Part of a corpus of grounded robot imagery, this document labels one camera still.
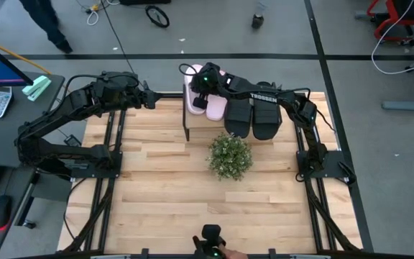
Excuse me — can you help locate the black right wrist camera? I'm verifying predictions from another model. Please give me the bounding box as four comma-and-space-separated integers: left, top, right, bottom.
196, 70, 215, 87

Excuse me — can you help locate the long black floor cable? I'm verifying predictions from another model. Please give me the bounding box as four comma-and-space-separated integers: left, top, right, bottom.
100, 0, 137, 76

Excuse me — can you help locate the black coiled floor cable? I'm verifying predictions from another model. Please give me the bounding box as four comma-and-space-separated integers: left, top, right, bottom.
144, 4, 171, 29

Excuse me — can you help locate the black power adapter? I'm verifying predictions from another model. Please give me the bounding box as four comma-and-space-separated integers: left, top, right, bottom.
64, 133, 83, 148

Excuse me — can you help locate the red and black chair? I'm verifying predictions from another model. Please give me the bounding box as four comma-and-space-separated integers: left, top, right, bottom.
354, 0, 414, 47

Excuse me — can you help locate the person's hand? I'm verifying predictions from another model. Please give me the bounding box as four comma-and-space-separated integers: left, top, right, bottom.
221, 246, 249, 259

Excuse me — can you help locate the mint green stapler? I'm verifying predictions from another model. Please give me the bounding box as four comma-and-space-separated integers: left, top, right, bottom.
22, 75, 52, 102

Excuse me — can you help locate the pink slide sandal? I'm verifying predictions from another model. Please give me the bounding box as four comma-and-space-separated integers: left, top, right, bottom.
184, 63, 208, 116
205, 70, 229, 122

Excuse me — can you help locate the yellow cable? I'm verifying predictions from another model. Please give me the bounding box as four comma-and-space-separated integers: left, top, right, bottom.
0, 34, 52, 76

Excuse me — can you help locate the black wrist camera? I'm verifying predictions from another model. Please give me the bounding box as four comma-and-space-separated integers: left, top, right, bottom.
196, 70, 215, 87
101, 71, 139, 89

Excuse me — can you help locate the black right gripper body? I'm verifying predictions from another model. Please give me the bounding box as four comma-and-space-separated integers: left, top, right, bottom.
190, 63, 230, 97

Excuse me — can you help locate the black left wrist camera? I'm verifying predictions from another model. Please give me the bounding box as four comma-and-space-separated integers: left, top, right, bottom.
101, 71, 139, 89

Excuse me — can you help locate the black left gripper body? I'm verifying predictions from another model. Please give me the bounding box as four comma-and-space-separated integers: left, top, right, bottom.
119, 81, 146, 109

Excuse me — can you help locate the black table frame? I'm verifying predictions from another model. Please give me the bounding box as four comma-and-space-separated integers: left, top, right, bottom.
57, 91, 364, 259

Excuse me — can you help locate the grey desk foot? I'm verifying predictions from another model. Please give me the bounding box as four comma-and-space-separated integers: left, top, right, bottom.
381, 55, 414, 112

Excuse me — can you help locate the white floor cable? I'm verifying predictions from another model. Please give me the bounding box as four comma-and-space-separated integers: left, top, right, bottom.
370, 0, 414, 76

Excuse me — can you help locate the black computer mouse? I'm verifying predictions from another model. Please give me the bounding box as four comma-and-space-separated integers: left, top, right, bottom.
0, 194, 13, 230

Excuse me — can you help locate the green potted artificial plant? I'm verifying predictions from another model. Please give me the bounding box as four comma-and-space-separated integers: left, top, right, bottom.
206, 132, 254, 182

